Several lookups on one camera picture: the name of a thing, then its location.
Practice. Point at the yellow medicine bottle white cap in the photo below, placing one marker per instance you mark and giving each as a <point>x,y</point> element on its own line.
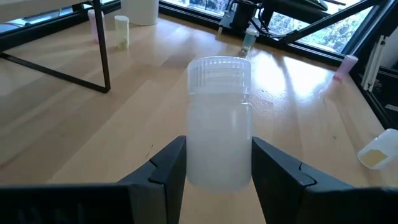
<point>122,31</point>

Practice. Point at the black diagonal desk frame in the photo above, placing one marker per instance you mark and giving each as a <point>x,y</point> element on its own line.
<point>326,22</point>

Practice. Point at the large translucent white bottle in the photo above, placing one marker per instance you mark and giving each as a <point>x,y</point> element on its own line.
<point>219,124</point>

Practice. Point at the wooden shelf with black legs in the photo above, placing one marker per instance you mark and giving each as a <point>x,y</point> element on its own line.
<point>102,46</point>

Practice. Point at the black aluminium frame rails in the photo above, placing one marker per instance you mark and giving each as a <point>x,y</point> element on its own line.
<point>311,53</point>

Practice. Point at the silver metal bracket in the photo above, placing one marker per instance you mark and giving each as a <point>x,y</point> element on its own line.
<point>373,62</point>

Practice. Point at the green succulent in white pot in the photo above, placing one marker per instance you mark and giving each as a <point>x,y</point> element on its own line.
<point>140,12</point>

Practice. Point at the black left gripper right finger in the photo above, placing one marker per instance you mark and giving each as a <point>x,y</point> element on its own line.
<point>295,193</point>

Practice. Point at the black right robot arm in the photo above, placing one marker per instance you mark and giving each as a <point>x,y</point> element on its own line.
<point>244,14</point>

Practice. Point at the short black frame bar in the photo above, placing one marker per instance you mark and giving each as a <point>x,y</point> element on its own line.
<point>46,29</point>

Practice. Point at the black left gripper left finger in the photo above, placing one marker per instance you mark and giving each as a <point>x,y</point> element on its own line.
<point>158,193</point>

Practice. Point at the pink medicine bottle white cap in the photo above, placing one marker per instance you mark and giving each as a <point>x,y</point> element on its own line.
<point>91,26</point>
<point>346,65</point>

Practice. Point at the long black frame bar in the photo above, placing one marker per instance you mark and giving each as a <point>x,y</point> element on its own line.
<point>373,102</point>

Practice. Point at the opaque white medicine bottle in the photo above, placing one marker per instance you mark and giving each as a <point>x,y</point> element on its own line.
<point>382,146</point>

